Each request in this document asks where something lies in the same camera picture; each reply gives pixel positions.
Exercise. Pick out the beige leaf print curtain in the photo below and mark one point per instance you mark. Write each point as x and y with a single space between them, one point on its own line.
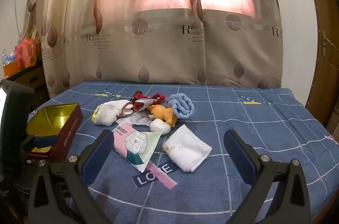
159 54

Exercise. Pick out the blue fluffy towel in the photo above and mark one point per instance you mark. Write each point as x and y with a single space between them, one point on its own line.
181 106

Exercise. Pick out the dark wooden cabinet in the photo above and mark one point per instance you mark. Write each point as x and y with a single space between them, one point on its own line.
31 81

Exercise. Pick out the orange rubber animal toy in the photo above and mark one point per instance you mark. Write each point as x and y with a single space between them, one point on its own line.
164 114

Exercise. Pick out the brown wooden door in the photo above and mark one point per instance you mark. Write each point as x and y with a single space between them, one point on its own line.
325 81

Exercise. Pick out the white knit pouch red trim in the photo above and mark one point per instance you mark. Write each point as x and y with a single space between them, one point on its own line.
111 106

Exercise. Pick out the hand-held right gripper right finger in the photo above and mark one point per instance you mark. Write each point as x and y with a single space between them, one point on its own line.
238 157

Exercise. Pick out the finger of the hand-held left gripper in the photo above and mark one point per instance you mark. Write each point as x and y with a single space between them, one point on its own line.
45 141

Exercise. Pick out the orange box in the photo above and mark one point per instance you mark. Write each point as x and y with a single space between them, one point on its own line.
12 69

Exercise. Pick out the green and white wipes packet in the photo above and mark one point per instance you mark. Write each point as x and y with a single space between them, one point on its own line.
135 144

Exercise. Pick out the red tin box gold inside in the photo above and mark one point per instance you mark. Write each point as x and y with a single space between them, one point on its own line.
68 134

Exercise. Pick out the blue plaid bed sheet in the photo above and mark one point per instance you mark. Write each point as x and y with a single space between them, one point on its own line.
264 134

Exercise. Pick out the floral printed plastic packet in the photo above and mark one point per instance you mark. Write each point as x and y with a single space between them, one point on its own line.
137 119

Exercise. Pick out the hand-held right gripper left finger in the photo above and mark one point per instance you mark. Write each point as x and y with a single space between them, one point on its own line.
96 157

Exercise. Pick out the orange plastic bag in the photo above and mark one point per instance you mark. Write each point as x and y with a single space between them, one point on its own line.
26 53

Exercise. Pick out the white fluffy towel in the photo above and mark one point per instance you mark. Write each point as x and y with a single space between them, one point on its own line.
104 118

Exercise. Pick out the white cotton ball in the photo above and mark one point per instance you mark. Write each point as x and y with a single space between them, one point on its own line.
159 126

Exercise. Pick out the blue and white bottles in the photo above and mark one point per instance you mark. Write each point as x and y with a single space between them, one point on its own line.
8 58

